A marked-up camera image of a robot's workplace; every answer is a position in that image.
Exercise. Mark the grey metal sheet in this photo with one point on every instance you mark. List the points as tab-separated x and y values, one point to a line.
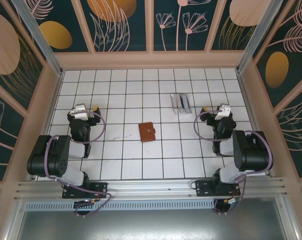
150	225

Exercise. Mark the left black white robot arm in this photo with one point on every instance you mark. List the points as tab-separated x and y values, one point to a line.
48	155

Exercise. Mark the brown leather card holder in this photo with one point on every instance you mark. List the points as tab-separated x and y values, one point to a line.
146	132

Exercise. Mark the aluminium table edge rail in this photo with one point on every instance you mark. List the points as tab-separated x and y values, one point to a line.
249	105
53	105

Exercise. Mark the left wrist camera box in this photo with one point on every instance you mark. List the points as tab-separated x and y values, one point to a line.
80	111

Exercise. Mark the small circuit board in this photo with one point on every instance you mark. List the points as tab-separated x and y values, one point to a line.
234	201

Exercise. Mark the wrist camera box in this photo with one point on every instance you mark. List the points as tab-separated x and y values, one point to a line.
80	111
223	112

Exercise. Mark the blue credit card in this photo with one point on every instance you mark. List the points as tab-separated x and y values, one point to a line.
183	100

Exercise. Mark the aluminium mounting rail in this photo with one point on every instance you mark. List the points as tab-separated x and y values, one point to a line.
150	186

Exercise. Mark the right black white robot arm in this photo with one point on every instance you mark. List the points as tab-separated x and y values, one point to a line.
251	152

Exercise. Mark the aluminium frame post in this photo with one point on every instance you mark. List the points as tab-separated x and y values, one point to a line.
38	33
256	33

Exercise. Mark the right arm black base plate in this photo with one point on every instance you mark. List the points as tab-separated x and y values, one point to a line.
203	188

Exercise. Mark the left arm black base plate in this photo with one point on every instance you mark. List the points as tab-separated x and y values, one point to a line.
100	187

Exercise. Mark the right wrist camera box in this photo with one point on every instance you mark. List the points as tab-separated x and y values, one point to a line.
223	112

